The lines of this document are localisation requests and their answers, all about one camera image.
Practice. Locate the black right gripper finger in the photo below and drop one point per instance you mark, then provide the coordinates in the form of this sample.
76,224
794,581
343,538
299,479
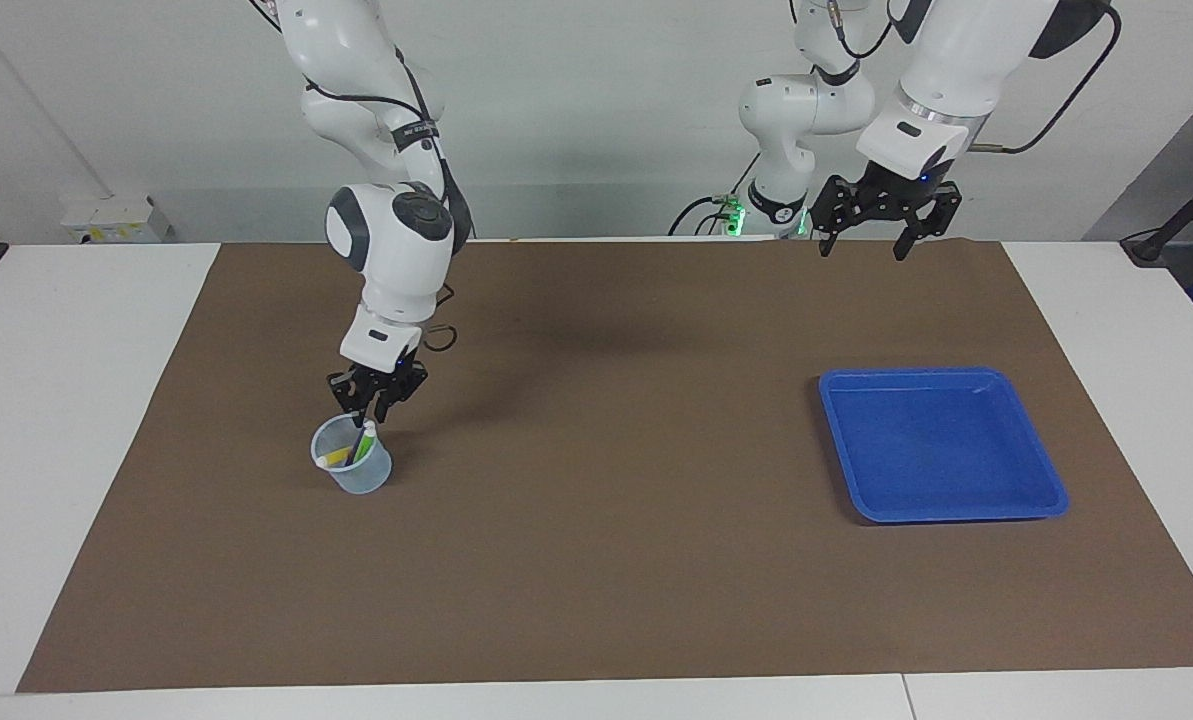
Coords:
401,393
349,390

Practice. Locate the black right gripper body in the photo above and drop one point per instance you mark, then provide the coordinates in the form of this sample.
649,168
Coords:
386,382

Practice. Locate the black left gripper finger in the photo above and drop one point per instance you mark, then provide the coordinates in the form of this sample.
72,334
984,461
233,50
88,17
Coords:
931,228
828,215

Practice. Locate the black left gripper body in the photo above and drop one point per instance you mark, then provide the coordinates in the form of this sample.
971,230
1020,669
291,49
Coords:
896,198

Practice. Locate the green pen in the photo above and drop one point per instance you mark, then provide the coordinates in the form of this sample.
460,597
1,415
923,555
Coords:
365,442

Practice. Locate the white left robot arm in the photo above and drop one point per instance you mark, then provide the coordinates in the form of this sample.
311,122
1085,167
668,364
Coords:
966,60

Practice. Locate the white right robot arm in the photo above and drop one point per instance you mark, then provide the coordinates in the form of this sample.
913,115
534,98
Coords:
396,240

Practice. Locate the blue plastic tray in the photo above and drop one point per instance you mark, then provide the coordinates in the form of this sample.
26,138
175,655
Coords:
941,450

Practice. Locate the yellow pen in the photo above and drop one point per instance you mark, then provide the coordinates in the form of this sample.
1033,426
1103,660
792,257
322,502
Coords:
336,458

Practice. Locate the clear plastic cup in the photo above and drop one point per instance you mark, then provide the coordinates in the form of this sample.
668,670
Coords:
361,478

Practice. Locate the brown table mat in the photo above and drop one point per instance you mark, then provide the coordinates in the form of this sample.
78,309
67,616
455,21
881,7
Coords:
596,520

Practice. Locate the black stand with pole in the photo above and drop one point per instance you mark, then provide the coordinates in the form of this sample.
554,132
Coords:
1171,225

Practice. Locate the white wall socket box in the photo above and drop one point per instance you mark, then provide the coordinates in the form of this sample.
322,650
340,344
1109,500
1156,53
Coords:
116,220

